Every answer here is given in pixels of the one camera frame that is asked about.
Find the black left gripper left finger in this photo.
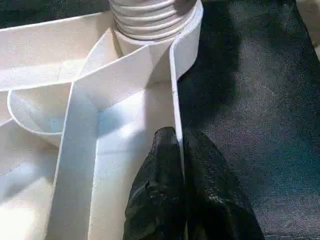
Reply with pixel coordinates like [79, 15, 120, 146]
[123, 126, 188, 240]

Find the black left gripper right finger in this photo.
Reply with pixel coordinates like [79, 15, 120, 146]
[184, 130, 266, 240]

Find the black work mat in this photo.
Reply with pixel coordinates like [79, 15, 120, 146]
[0, 0, 320, 240]

